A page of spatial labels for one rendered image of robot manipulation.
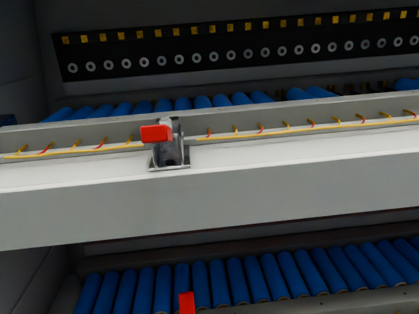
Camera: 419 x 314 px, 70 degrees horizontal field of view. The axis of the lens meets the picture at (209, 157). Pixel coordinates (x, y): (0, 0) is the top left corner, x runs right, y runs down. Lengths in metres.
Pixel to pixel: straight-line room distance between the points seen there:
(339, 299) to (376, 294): 0.04
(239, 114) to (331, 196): 0.09
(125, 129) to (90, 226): 0.08
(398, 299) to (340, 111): 0.19
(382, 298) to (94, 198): 0.28
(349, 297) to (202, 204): 0.19
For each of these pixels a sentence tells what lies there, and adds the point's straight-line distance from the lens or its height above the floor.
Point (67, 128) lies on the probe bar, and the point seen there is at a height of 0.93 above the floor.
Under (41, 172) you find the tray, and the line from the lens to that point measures 0.24.
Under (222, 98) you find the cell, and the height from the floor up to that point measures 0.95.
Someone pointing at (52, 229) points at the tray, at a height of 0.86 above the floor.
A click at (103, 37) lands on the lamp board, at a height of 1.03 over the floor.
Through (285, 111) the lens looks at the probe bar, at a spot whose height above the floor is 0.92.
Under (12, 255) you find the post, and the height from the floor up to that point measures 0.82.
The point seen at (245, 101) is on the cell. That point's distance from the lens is 0.29.
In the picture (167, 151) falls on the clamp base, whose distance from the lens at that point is 0.23.
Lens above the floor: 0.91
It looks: 5 degrees down
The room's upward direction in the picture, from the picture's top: 5 degrees counter-clockwise
